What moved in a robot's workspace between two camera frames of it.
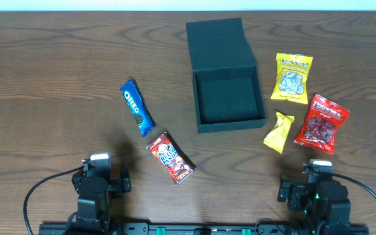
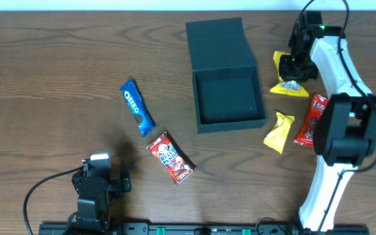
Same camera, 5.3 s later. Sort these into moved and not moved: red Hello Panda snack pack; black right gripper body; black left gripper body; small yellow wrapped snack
Moved: black right gripper body
Not moved: small yellow wrapped snack; red Hello Panda snack pack; black left gripper body
